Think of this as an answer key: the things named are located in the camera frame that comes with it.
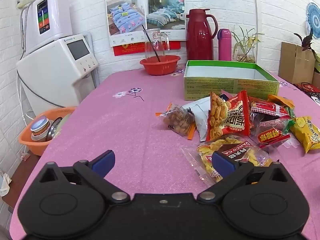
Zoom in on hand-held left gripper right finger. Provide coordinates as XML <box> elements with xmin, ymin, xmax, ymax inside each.
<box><xmin>197</xmin><ymin>151</ymin><xmax>288</xmax><ymax>203</ymax></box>

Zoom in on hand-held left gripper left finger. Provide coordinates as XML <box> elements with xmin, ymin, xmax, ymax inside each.
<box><xmin>37</xmin><ymin>150</ymin><xmax>131</xmax><ymax>203</ymax></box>

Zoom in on red packet with cracker window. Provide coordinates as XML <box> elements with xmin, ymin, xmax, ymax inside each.
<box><xmin>206</xmin><ymin>90</ymin><xmax>252</xmax><ymax>140</ymax></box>

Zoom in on white snack packet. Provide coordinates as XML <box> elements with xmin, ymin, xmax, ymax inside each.
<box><xmin>181</xmin><ymin>96</ymin><xmax>213</xmax><ymax>142</ymax></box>

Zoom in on clear packet with red label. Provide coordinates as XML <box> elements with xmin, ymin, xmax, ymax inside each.
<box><xmin>250</xmin><ymin>119</ymin><xmax>292</xmax><ymax>153</ymax></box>

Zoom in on clear nut packet orange edges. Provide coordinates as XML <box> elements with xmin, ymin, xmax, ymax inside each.
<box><xmin>155</xmin><ymin>102</ymin><xmax>197</xmax><ymax>140</ymax></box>

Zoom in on red checkered snack packet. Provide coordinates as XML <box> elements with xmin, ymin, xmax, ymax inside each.
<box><xmin>247</xmin><ymin>96</ymin><xmax>290</xmax><ymax>117</ymax></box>

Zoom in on green cardboard box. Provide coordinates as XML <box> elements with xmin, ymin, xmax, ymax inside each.
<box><xmin>183</xmin><ymin>60</ymin><xmax>280</xmax><ymax>102</ymax></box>

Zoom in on green patterned snack packet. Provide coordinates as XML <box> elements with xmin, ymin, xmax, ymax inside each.
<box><xmin>285</xmin><ymin>106</ymin><xmax>297</xmax><ymax>119</ymax></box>

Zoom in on orange snack packet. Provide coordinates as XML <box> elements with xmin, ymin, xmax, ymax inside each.
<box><xmin>267</xmin><ymin>94</ymin><xmax>295</xmax><ymax>109</ymax></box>

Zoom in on yellow snack packet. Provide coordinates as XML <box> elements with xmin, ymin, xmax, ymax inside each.
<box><xmin>289</xmin><ymin>116</ymin><xmax>320</xmax><ymax>153</ymax></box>

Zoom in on pink floral tablecloth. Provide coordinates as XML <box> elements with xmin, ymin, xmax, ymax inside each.
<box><xmin>9</xmin><ymin>67</ymin><xmax>320</xmax><ymax>240</ymax></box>

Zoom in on steel bowl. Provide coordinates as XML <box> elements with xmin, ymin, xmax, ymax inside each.
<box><xmin>46</xmin><ymin>117</ymin><xmax>63</xmax><ymax>140</ymax></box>

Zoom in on orange plastic basket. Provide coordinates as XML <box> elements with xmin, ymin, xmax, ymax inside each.
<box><xmin>19</xmin><ymin>107</ymin><xmax>78</xmax><ymax>156</ymax></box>

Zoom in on white patterned bowl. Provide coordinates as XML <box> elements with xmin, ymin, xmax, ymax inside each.
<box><xmin>30</xmin><ymin>116</ymin><xmax>52</xmax><ymax>140</ymax></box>

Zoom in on brown wooden side table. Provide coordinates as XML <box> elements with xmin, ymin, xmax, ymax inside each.
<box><xmin>2</xmin><ymin>150</ymin><xmax>42</xmax><ymax>208</ymax></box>

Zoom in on white crumpled cloth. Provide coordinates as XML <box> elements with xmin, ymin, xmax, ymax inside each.
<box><xmin>0</xmin><ymin>171</ymin><xmax>12</xmax><ymax>197</ymax></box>

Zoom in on white appliance with screen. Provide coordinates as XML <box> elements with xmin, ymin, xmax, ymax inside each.
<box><xmin>16</xmin><ymin>34</ymin><xmax>99</xmax><ymax>115</ymax></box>

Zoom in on red plastic basin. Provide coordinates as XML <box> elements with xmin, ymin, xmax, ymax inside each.
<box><xmin>140</xmin><ymin>55</ymin><xmax>181</xmax><ymax>75</ymax></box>

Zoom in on green plant in glass vase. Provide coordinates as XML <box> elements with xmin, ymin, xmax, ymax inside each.
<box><xmin>231</xmin><ymin>26</ymin><xmax>262</xmax><ymax>63</ymax></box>

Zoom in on red printed bag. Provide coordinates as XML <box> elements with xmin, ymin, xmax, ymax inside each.
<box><xmin>292</xmin><ymin>82</ymin><xmax>320</xmax><ymax>97</ymax></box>

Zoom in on pink thermos bottle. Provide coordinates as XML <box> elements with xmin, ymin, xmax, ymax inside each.
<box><xmin>217</xmin><ymin>29</ymin><xmax>232</xmax><ymax>61</ymax></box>

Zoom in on brown cardboard box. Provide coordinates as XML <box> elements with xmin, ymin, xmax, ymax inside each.
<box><xmin>278</xmin><ymin>42</ymin><xmax>316</xmax><ymax>84</ymax></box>

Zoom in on black stirring stick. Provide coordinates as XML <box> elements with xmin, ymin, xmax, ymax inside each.
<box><xmin>142</xmin><ymin>25</ymin><xmax>160</xmax><ymax>62</ymax></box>

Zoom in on red thermos jug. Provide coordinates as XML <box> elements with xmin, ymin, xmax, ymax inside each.
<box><xmin>186</xmin><ymin>9</ymin><xmax>218</xmax><ymax>61</ymax></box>

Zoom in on glass pitcher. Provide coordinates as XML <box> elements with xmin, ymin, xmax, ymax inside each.
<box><xmin>144</xmin><ymin>28</ymin><xmax>170</xmax><ymax>62</ymax></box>

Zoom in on dark red leaf plant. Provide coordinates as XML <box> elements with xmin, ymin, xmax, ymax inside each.
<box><xmin>294</xmin><ymin>27</ymin><xmax>317</xmax><ymax>58</ymax></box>

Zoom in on grey appliance hose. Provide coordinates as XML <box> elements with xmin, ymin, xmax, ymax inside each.
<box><xmin>17</xmin><ymin>67</ymin><xmax>68</xmax><ymax>108</ymax></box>

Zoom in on wall calendar poster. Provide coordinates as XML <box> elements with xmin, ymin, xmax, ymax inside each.
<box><xmin>104</xmin><ymin>0</ymin><xmax>187</xmax><ymax>55</ymax></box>

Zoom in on white wall water purifier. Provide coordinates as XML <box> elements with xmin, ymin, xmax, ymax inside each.
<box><xmin>25</xmin><ymin>0</ymin><xmax>73</xmax><ymax>53</ymax></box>

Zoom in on white wall pipe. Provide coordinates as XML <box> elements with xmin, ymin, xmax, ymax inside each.
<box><xmin>252</xmin><ymin>0</ymin><xmax>259</xmax><ymax>43</ymax></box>

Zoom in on metal flexible hose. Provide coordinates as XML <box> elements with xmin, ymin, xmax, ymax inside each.
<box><xmin>21</xmin><ymin>5</ymin><xmax>29</xmax><ymax>51</ymax></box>

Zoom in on blue mandala wall decoration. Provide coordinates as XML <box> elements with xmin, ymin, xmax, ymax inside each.
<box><xmin>305</xmin><ymin>2</ymin><xmax>320</xmax><ymax>39</ymax></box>

